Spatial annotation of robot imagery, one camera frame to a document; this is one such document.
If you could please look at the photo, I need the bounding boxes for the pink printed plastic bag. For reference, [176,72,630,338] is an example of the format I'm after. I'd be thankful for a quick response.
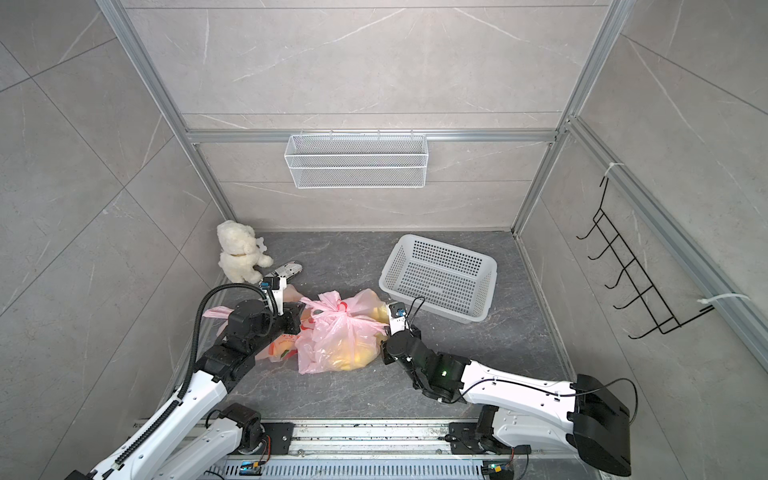
[198,283,284,360]

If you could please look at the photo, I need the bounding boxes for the plain pink plastic bag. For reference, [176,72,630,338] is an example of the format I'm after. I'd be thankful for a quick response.
[295,289,389,375]

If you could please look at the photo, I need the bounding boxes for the white plastic basket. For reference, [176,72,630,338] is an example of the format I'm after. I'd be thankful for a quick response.
[379,234,498,324]

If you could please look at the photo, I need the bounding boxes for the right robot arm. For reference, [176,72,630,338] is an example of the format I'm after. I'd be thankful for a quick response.
[382,330,634,477]

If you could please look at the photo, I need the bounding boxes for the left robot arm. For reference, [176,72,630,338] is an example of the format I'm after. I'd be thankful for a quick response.
[68,295,304,479]

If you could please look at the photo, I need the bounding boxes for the white teddy bear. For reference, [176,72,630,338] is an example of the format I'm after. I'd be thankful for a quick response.
[216,220,274,284]

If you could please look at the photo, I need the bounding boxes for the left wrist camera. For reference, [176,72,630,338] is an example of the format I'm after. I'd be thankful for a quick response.
[260,276,287,316]

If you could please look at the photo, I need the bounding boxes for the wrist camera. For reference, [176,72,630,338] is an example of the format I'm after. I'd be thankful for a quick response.
[260,276,287,316]
[387,302,408,336]

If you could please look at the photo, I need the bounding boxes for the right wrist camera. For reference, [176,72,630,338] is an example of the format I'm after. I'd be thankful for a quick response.
[387,302,408,336]

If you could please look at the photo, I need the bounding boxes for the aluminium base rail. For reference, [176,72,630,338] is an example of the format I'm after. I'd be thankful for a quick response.
[113,418,631,480]

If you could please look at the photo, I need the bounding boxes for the white wire wall basket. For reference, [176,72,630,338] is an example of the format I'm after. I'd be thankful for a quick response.
[284,133,429,189]

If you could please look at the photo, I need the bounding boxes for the black wire hook rack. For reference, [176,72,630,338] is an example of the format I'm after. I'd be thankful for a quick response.
[576,177,715,340]

